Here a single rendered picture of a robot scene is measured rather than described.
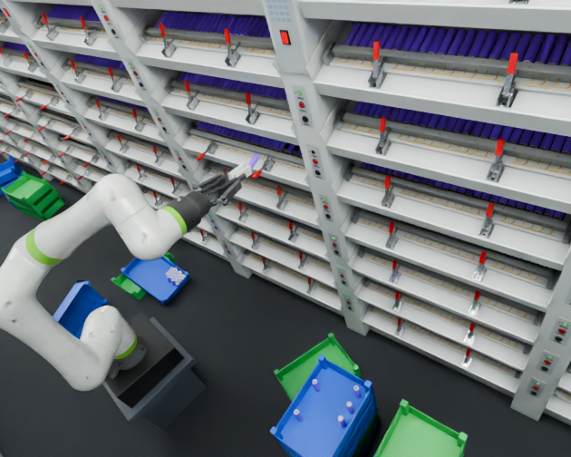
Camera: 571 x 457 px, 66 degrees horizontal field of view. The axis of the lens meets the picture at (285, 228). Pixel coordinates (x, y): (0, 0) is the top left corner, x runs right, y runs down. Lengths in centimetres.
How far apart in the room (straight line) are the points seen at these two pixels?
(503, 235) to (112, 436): 178
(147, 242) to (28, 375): 170
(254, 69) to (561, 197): 78
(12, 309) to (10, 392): 138
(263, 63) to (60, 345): 101
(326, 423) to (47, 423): 140
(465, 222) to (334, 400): 75
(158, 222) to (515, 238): 87
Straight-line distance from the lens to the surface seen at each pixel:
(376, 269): 157
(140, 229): 110
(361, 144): 116
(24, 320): 140
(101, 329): 166
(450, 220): 121
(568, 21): 84
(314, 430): 156
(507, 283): 133
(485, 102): 94
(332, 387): 160
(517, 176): 106
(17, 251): 144
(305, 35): 105
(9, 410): 266
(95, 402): 237
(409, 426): 154
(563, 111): 93
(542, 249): 118
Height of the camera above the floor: 179
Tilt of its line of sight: 46 degrees down
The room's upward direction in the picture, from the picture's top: 19 degrees counter-clockwise
